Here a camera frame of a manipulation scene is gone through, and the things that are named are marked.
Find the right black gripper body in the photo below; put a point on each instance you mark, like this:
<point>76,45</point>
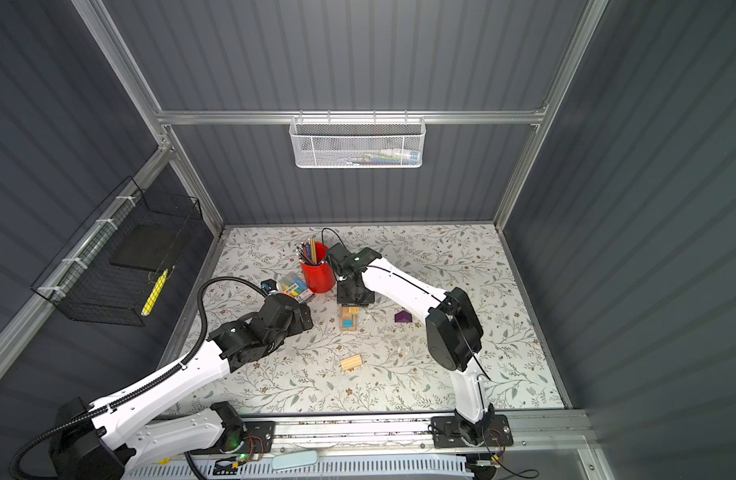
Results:
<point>349,298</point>

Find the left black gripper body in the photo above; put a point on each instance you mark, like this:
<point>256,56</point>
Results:
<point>298,326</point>

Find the grooved wood block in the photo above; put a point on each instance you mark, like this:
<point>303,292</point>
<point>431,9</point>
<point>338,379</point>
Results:
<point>350,363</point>
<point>349,312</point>

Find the purple wood block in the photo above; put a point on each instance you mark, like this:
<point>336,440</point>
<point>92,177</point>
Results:
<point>403,317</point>

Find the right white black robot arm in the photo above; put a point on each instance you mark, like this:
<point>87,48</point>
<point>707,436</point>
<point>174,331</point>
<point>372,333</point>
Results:
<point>453,330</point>

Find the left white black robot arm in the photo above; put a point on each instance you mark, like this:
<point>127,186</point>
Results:
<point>129,433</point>

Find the red pencil cup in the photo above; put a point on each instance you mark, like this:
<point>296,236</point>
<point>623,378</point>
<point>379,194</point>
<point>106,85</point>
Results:
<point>319,277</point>

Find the coloured pencils in cup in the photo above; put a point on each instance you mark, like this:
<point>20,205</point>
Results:
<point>312,252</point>

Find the highlighter pen pack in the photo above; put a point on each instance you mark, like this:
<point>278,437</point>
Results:
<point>295,287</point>

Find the yellow marker in black basket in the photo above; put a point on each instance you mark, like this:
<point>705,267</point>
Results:
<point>155,293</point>

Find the light blue oval pad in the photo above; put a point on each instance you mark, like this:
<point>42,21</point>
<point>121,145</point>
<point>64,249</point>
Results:
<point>295,460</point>

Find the pens in white basket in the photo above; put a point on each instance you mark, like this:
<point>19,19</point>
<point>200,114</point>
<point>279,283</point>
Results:
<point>386,157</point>

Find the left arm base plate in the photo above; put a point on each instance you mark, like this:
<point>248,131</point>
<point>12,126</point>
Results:
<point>256,438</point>

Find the black wire wall basket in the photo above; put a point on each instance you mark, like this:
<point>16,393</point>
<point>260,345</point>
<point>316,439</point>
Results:
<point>108,275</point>

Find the white wire mesh basket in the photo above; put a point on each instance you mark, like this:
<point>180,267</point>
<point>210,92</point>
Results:
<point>323,145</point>

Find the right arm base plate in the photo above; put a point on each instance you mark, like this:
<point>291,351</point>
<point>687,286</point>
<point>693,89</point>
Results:
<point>452,431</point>

